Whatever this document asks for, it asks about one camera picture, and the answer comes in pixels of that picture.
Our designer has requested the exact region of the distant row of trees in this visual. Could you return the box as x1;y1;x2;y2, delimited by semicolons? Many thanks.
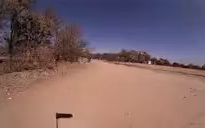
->
89;48;205;71

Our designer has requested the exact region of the thicket of bare bushes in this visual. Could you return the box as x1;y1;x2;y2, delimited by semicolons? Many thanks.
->
0;0;91;73

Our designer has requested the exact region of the robot's own part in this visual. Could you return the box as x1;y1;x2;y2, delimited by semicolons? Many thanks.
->
55;112;75;128

